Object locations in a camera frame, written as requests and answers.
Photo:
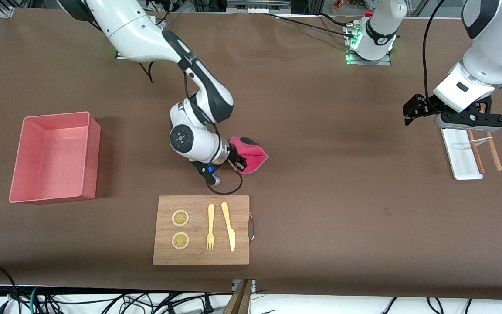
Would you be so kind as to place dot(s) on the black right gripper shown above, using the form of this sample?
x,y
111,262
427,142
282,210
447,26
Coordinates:
x,y
232,156

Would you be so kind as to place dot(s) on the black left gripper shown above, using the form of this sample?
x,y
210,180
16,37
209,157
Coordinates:
x,y
422,107

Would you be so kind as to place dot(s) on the pink microfibre cloth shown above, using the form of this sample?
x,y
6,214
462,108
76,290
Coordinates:
x,y
255,159

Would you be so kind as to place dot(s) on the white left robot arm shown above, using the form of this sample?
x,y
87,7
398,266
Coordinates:
x,y
495,43

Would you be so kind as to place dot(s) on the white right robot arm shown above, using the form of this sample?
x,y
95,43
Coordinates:
x,y
133,30

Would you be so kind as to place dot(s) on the white rectangular tray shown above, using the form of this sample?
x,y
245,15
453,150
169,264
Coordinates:
x,y
462,161

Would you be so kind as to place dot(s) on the pale yellow knife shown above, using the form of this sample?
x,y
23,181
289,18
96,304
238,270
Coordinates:
x,y
229,226

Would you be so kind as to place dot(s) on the thin pale cross stick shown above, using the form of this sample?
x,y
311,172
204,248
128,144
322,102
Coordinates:
x,y
483,139

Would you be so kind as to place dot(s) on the pale yellow fork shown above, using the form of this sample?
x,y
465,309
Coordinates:
x,y
210,222

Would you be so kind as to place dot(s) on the wooden dowel rod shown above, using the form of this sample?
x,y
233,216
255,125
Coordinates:
x,y
476,152
495,155

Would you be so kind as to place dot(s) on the bamboo cutting board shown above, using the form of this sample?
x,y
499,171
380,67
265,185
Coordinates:
x,y
198,226

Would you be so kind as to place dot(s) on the lemon slice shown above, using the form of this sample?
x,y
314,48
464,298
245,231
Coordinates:
x,y
180,218
180,240

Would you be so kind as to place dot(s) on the wooden beam under table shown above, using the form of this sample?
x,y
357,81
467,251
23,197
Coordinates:
x,y
240,301

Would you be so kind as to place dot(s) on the grey metal box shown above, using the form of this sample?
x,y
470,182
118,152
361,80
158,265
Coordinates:
x,y
257,5

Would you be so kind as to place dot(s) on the pink plastic bin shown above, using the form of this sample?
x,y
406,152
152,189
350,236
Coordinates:
x,y
50,157

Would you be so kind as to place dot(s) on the aluminium frame profile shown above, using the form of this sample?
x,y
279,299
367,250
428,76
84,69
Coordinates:
x,y
6,9

